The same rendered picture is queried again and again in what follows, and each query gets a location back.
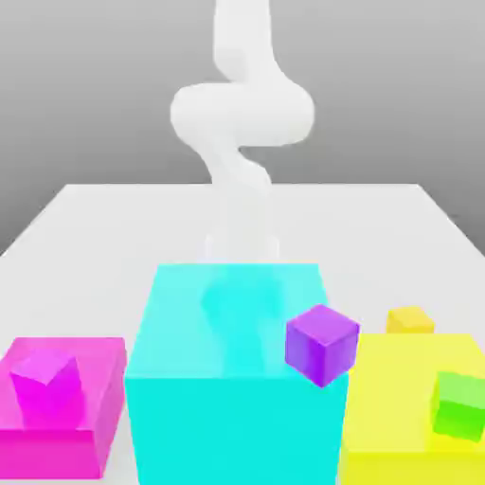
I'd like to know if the small orange cube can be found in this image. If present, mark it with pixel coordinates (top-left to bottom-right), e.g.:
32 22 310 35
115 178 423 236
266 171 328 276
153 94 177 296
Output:
386 305 436 335

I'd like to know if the large cyan box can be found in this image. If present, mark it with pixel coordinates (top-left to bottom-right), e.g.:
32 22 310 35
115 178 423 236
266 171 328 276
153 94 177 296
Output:
123 262 350 485

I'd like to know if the small green cube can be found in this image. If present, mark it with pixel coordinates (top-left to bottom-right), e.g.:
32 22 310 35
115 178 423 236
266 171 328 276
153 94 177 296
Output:
430 370 485 444

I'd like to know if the small purple cube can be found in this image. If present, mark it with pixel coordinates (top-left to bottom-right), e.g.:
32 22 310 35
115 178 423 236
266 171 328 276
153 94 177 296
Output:
284 303 361 389

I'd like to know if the small magenta cube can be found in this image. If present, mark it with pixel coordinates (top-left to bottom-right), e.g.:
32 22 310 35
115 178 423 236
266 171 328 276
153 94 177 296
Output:
9 349 83 432

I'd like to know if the large yellow box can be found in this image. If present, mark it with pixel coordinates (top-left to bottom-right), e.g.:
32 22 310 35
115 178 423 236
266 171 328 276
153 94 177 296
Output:
337 332 485 485

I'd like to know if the large magenta box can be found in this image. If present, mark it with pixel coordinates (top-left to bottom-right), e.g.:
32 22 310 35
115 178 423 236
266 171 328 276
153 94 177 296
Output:
0 335 128 481

